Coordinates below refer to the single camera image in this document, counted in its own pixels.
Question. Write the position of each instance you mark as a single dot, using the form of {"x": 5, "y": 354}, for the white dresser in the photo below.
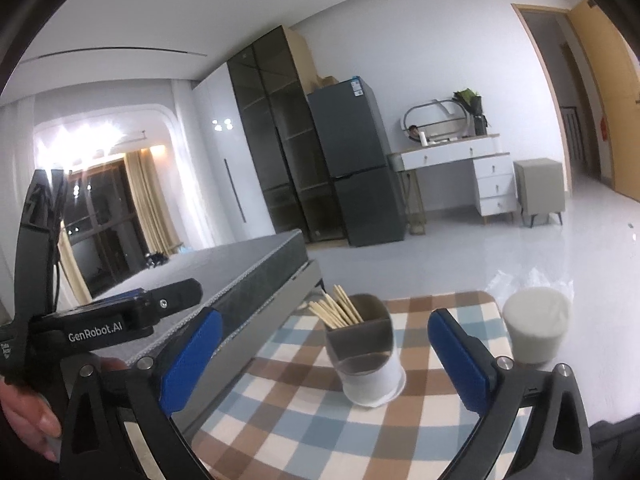
{"x": 492, "y": 180}

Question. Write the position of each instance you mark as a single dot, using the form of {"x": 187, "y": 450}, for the white grey utensil holder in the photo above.
{"x": 372, "y": 380}

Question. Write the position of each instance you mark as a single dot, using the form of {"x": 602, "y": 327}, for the small black object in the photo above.
{"x": 156, "y": 258}

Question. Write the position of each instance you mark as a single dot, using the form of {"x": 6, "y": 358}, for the checkered tablecloth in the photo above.
{"x": 300, "y": 410}

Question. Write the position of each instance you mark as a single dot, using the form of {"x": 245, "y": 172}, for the beige curtain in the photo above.
{"x": 150, "y": 200}

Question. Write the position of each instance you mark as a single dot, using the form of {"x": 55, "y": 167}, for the beige nightstand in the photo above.
{"x": 540, "y": 185}

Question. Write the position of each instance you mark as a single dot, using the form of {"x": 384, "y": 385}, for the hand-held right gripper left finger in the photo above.
{"x": 192, "y": 360}

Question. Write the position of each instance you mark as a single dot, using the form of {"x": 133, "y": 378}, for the green plant bouquet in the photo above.
{"x": 475, "y": 110}

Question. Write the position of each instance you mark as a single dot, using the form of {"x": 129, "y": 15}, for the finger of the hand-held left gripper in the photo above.
{"x": 150, "y": 305}

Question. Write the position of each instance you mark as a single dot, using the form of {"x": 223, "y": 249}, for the cardboard box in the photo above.
{"x": 327, "y": 81}

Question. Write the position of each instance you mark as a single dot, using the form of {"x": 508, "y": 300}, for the white round stool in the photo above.
{"x": 535, "y": 325}

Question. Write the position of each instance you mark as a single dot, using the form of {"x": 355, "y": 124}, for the dark grey refrigerator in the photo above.
{"x": 355, "y": 160}

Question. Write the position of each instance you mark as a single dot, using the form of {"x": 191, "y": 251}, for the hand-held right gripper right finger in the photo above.
{"x": 460, "y": 365}

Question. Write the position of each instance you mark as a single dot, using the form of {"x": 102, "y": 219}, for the bundle of wooden chopsticks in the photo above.
{"x": 340, "y": 310}

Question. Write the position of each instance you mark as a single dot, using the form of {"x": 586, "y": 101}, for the dark glass cabinet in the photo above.
{"x": 270, "y": 135}

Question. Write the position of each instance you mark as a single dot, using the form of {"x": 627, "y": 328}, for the small white bottle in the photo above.
{"x": 423, "y": 139}

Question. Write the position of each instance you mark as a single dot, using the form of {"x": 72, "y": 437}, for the oval mirror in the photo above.
{"x": 435, "y": 120}

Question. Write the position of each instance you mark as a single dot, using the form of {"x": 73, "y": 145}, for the person's left hand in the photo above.
{"x": 25, "y": 415}

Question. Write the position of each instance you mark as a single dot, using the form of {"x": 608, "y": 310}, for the dark quilted mattress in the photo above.
{"x": 225, "y": 270}

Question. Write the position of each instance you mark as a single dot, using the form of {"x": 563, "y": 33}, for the white wardrobe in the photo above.
{"x": 220, "y": 170}

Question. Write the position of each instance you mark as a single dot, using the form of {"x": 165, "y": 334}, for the yellow door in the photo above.
{"x": 615, "y": 110}

